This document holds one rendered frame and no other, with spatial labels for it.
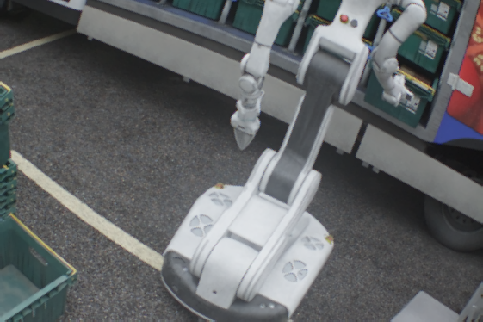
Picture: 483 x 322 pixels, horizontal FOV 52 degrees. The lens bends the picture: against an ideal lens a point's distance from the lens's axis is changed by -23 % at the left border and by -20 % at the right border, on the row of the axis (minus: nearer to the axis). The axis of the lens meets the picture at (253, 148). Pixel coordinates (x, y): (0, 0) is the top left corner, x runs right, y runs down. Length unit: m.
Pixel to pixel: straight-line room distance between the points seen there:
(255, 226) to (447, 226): 1.68
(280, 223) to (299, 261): 0.19
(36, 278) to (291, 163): 1.12
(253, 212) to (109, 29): 2.03
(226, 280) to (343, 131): 1.50
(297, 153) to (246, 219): 0.30
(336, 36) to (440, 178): 1.38
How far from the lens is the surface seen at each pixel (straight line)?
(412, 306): 2.86
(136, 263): 2.45
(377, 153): 3.27
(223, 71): 3.44
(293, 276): 2.21
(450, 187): 3.28
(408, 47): 3.28
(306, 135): 2.18
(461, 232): 3.54
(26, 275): 2.19
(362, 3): 2.17
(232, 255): 2.02
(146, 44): 3.67
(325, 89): 2.13
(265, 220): 2.15
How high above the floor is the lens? 1.54
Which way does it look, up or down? 25 degrees down
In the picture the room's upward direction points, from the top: 20 degrees clockwise
